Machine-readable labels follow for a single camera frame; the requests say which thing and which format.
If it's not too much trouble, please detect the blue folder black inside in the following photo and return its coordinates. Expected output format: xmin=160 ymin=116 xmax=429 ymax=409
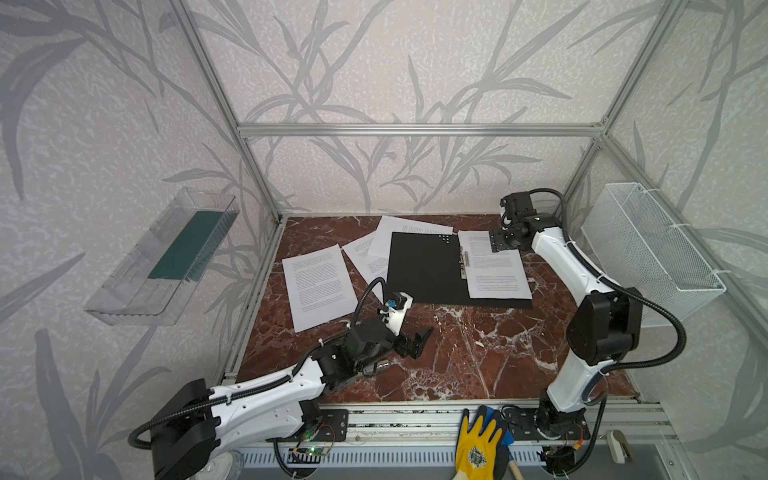
xmin=387 ymin=232 xmax=533 ymax=309

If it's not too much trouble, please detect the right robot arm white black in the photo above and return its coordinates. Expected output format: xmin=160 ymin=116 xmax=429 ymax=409
xmin=489 ymin=188 xmax=688 ymax=438

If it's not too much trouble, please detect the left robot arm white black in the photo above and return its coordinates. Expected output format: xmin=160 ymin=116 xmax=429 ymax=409
xmin=128 ymin=318 xmax=433 ymax=479

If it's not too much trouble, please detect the paper sheet back top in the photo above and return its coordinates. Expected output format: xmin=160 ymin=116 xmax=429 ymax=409
xmin=368 ymin=216 xmax=453 ymax=258

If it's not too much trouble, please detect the green circuit board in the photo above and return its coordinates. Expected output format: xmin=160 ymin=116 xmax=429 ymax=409
xmin=289 ymin=442 xmax=334 ymax=464

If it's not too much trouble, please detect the yellow blue work glove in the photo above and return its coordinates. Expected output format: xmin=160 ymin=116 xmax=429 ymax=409
xmin=454 ymin=405 xmax=511 ymax=480

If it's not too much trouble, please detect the white tape roll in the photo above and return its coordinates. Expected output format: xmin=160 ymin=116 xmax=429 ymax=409
xmin=199 ymin=451 xmax=245 ymax=480

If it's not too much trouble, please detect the clear plastic tray green base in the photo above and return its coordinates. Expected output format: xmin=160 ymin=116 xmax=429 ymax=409
xmin=84 ymin=187 xmax=240 ymax=327

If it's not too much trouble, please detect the small beige device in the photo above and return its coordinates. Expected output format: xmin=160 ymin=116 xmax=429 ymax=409
xmin=605 ymin=429 xmax=634 ymax=464

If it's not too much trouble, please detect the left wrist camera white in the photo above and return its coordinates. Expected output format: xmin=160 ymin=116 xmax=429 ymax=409
xmin=383 ymin=292 xmax=413 ymax=336

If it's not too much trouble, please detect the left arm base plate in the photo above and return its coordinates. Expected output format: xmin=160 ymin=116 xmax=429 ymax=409
xmin=298 ymin=409 xmax=349 ymax=442

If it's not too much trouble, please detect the white wire mesh basket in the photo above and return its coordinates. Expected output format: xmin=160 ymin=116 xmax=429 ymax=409
xmin=581 ymin=183 xmax=726 ymax=321

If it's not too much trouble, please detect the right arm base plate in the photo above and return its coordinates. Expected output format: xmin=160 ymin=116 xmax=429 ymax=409
xmin=501 ymin=405 xmax=591 ymax=442

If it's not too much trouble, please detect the aluminium frame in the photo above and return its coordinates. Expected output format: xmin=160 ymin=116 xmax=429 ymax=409
xmin=168 ymin=1 xmax=767 ymax=459

